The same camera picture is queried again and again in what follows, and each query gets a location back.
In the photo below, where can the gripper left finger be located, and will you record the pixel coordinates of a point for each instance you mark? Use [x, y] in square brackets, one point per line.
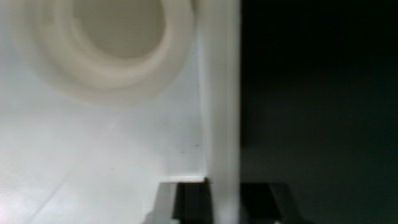
[184, 205]

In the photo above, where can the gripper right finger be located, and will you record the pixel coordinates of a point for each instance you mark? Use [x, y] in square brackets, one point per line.
[269, 205]

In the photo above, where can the white square tabletop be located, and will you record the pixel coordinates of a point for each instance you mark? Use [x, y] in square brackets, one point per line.
[120, 107]

